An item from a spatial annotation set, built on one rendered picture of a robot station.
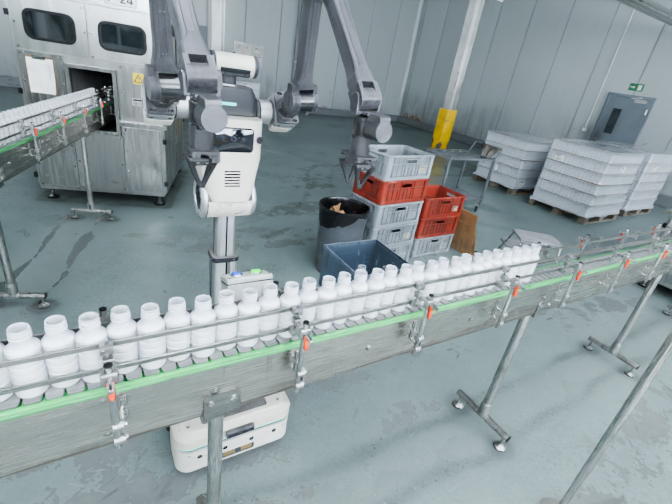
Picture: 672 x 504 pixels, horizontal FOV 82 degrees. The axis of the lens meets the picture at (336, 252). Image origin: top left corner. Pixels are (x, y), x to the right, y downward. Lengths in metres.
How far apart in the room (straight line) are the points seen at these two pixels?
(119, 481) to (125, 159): 3.35
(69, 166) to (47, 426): 3.97
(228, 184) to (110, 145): 3.26
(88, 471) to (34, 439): 1.08
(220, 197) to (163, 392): 0.74
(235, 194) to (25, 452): 0.95
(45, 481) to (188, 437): 0.62
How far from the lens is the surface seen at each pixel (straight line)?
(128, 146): 4.66
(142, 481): 2.11
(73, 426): 1.12
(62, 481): 2.20
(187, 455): 1.95
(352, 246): 1.94
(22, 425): 1.10
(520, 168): 8.12
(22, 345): 1.00
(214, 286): 1.74
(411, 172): 3.62
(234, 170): 1.50
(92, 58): 4.61
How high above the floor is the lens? 1.72
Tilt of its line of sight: 26 degrees down
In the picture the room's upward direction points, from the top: 10 degrees clockwise
